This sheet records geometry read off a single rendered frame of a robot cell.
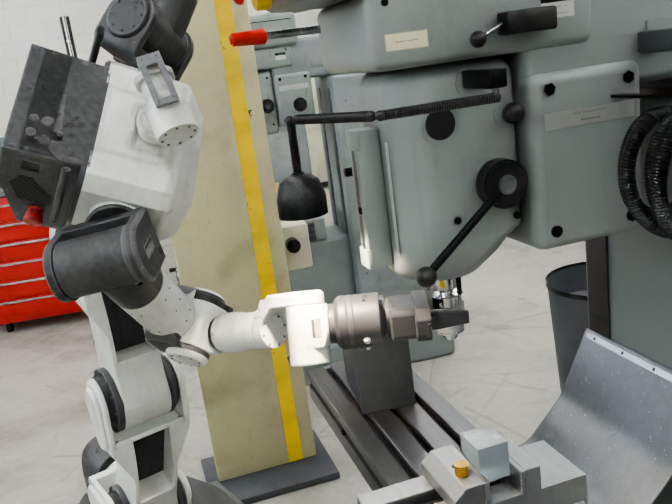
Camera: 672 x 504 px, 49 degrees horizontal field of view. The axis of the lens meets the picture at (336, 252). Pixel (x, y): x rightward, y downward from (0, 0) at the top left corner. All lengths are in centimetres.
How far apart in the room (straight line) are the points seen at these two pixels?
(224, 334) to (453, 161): 52
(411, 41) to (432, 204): 23
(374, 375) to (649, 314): 56
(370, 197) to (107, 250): 39
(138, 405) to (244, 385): 145
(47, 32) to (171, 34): 872
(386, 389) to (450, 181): 67
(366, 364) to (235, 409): 155
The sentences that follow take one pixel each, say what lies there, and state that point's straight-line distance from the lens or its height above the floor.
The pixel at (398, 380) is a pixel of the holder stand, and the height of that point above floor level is 97.
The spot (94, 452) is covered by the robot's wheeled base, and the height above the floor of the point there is 74.
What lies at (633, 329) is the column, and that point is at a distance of 145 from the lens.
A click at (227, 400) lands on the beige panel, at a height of 38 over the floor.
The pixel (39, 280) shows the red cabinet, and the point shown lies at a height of 37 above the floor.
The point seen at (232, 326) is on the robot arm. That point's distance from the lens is 129.
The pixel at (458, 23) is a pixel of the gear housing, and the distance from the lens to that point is 102.
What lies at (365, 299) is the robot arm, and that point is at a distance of 117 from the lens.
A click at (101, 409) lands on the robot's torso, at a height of 102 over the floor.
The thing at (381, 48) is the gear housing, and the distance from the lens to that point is 97.
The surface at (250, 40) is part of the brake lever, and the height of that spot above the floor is 170.
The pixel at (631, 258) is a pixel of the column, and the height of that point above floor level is 124.
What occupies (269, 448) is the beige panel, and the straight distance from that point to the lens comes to 317.
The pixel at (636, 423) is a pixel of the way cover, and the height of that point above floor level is 97.
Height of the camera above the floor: 166
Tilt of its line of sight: 15 degrees down
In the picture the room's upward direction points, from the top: 8 degrees counter-clockwise
